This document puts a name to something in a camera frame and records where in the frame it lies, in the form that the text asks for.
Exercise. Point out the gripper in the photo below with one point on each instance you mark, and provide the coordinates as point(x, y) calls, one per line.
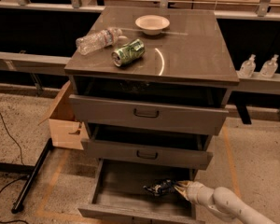
point(195, 190)

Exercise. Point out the blue chip bag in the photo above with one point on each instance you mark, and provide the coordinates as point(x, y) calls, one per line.
point(164, 187)

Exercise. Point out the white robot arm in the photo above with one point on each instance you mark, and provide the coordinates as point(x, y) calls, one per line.
point(221, 202)

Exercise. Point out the bottom grey drawer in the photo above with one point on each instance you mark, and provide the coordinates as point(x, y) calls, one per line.
point(119, 195)

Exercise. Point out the grey drawer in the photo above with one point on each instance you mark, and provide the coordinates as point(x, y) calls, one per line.
point(151, 116)
point(165, 156)
point(119, 195)

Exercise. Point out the middle grey drawer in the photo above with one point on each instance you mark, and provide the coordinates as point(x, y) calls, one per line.
point(165, 156)

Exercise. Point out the top grey drawer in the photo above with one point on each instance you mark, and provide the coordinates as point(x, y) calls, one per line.
point(151, 116)

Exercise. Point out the grey drawer cabinet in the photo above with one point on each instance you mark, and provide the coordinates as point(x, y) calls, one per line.
point(187, 64)

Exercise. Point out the cardboard box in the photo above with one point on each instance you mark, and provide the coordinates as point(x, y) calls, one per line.
point(65, 130)

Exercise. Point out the left sanitizer bottle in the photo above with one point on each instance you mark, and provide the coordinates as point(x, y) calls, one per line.
point(248, 67)

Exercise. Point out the sanitizer bottle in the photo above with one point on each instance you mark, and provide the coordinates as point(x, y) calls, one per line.
point(248, 67)
point(269, 67)

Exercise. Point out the green soda can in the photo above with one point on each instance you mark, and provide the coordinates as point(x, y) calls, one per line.
point(128, 53)

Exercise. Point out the right sanitizer bottle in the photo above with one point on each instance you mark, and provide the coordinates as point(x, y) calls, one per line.
point(269, 67)

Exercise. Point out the white bowl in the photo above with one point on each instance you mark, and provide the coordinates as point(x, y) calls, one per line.
point(152, 24)

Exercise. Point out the black metal stand leg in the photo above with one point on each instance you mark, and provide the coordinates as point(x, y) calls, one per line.
point(18, 205)

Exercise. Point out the clear plastic water bottle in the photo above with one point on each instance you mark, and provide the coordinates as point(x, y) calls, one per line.
point(99, 40)

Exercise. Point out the grey metal rail bench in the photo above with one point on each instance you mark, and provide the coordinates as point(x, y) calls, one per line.
point(54, 65)

